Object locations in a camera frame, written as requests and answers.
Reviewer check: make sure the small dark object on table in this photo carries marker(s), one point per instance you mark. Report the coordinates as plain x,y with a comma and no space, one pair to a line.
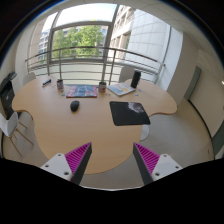
46,82

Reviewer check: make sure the black printer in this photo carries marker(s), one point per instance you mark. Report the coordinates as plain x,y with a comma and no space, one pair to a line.
7,93

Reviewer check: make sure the left printed mug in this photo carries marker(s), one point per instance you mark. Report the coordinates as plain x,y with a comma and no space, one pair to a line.
60,84

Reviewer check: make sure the black computer mouse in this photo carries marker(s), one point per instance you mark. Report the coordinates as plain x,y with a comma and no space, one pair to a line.
74,106

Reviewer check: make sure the black cylindrical speaker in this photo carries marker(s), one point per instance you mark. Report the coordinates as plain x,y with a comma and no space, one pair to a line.
135,79

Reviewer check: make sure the red and blue magazine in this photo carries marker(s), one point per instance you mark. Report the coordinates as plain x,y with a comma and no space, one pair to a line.
82,91

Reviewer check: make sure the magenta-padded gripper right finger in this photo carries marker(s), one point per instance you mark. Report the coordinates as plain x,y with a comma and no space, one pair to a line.
153,166

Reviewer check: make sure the black mouse pad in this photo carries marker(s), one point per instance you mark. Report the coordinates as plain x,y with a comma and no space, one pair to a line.
128,113

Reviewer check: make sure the white table pedestal base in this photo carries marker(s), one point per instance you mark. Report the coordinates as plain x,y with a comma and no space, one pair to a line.
144,132

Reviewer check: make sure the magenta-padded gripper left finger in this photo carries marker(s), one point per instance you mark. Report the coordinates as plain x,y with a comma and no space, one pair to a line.
70,166

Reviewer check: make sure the white chair behind table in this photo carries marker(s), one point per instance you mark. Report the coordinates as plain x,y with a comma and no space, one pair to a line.
29,77
126,73

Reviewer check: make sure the white chair behind table right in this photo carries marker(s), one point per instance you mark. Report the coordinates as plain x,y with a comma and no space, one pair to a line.
126,73

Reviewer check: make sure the white chair with wooden legs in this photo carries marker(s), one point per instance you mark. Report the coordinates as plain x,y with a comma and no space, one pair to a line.
9,126

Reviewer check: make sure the white chair behind table left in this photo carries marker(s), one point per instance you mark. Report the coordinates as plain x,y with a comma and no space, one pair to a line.
29,77

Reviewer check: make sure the light blue book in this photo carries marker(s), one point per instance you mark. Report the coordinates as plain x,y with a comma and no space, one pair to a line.
120,89

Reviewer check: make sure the metal window railing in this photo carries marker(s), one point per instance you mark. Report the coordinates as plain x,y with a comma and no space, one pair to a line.
90,65

